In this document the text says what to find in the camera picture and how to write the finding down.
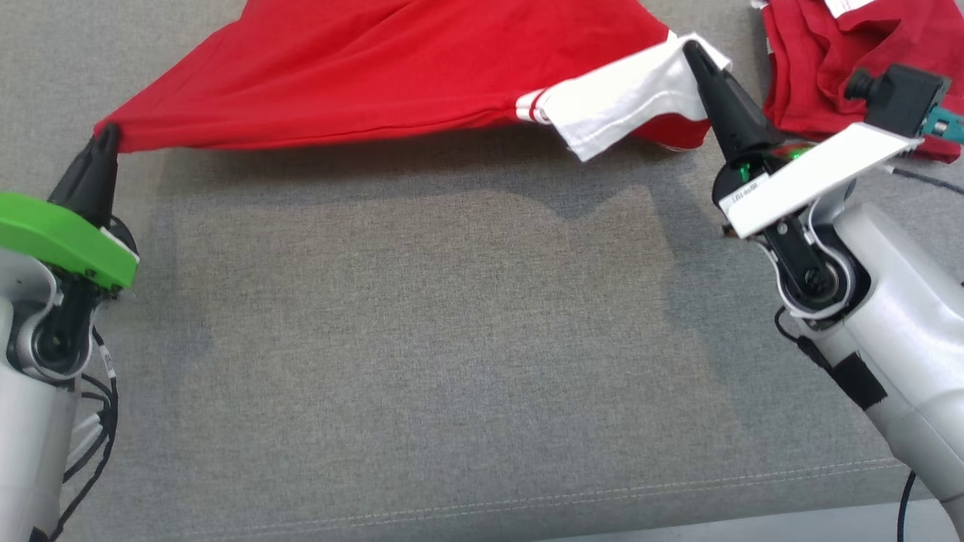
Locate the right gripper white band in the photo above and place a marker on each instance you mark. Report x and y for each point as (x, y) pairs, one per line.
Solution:
(806, 181)

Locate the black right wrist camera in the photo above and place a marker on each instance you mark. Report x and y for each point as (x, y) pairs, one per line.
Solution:
(896, 94)

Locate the red T-shirt white sleeves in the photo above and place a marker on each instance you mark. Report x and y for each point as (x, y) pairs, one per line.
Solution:
(376, 75)

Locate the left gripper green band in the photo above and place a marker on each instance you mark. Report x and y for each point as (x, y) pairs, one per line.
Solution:
(53, 233)

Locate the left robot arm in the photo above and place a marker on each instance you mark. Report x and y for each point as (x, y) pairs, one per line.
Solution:
(30, 361)

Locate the grey fabric sofa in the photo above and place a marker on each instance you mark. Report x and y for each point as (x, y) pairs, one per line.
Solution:
(452, 339)

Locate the red white garment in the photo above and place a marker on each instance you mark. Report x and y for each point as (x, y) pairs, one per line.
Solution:
(821, 68)

